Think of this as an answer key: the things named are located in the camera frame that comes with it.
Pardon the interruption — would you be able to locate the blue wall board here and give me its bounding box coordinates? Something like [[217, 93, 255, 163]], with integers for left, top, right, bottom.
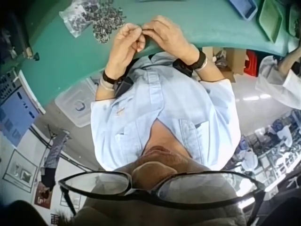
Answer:
[[0, 86, 41, 148]]

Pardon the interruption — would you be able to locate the green tray with grey parts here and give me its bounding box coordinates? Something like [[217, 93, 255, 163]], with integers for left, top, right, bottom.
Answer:
[[287, 4, 301, 38]]

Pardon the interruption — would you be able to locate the framed white wall notice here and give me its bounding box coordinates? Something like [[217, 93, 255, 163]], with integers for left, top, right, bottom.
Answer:
[[2, 149, 39, 188]]

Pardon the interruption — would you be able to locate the person's left hand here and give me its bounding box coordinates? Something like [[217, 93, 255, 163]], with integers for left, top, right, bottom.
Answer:
[[106, 24, 147, 80]]

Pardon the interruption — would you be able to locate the clear plastic storage box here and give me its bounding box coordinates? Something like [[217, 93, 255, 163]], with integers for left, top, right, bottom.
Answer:
[[55, 77, 98, 128]]

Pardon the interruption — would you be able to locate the brown cardboard box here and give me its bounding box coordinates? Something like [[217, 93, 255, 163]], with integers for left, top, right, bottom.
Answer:
[[201, 46, 248, 83]]

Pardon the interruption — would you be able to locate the green plastic tray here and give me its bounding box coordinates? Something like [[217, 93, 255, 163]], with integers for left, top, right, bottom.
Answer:
[[258, 0, 285, 44]]

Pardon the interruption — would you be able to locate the cluttered workshop shelf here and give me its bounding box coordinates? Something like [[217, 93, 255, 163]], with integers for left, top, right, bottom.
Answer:
[[231, 110, 301, 189]]

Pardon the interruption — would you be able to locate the person's right hand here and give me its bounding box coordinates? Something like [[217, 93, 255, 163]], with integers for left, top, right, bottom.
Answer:
[[142, 15, 201, 67]]

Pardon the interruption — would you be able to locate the white bracelet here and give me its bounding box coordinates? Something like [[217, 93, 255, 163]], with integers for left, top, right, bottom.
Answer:
[[194, 56, 209, 72], [99, 77, 116, 92]]

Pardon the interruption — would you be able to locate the pile of small grey parts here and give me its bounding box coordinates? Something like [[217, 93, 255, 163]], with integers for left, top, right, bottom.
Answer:
[[84, 0, 128, 45]]

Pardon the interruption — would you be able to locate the hanging grey garment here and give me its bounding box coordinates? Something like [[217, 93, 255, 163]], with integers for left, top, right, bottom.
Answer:
[[40, 130, 70, 190]]

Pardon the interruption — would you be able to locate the red plastic stool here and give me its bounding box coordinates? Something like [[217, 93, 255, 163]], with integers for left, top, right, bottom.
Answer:
[[244, 50, 262, 77]]

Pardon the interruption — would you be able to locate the black wrist band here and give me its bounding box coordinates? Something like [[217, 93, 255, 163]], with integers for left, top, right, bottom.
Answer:
[[172, 50, 207, 77], [102, 70, 134, 97]]

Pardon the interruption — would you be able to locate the red wall poster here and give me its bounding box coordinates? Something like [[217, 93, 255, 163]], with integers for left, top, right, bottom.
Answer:
[[33, 182, 53, 210]]

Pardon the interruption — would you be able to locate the clear plastic bag of parts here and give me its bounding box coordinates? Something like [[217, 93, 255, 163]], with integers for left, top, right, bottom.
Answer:
[[58, 3, 95, 39]]

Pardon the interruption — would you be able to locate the blue plastic tray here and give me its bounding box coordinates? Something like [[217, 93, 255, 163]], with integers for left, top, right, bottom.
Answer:
[[229, 0, 260, 21]]

